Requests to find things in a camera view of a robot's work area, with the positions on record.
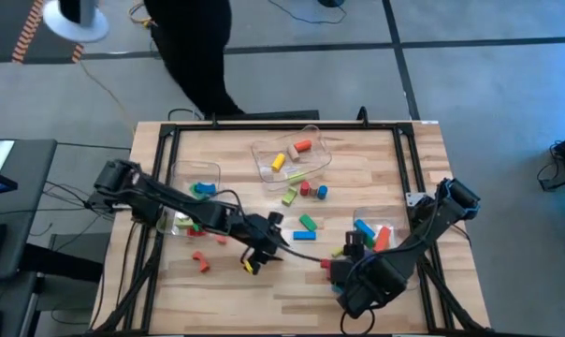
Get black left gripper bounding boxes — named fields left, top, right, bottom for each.
left=238, top=212, right=288, bottom=276

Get black aluminium table frame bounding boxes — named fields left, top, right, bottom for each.
left=93, top=106, right=492, bottom=337

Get yellow cable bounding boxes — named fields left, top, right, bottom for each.
left=79, top=2, right=153, bottom=137

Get black floor cable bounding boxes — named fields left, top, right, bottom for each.
left=167, top=108, right=204, bottom=122
left=268, top=0, right=348, bottom=25

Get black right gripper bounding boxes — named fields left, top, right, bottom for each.
left=320, top=256, right=366, bottom=289

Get clear plastic bin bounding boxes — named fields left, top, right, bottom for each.
left=354, top=205, right=413, bottom=263
left=251, top=124, right=334, bottom=192
left=156, top=160, right=222, bottom=238

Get red long block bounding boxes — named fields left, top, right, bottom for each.
left=374, top=227, right=392, bottom=253

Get dark grey desk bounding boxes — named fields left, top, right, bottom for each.
left=0, top=138, right=59, bottom=282

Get black mat orange stripes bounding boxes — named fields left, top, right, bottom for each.
left=0, top=0, right=85, bottom=65

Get black power strip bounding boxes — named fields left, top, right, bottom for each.
left=238, top=110, right=321, bottom=123

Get person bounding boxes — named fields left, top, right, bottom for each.
left=144, top=0, right=246, bottom=118

